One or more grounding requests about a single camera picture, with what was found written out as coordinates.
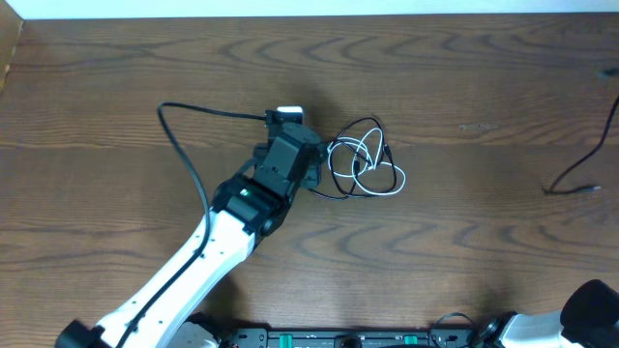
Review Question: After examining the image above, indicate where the white USB cable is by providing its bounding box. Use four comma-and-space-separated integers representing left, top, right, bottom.
326, 127, 407, 197

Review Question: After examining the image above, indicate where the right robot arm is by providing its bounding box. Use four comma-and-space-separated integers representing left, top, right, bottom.
476, 279, 618, 348

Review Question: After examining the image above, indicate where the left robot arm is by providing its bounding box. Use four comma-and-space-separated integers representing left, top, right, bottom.
55, 123, 323, 347

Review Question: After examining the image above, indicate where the cardboard box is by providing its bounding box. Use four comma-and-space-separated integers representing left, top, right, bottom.
0, 0, 23, 89

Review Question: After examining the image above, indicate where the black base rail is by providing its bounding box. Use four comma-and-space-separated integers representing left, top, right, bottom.
218, 327, 478, 348

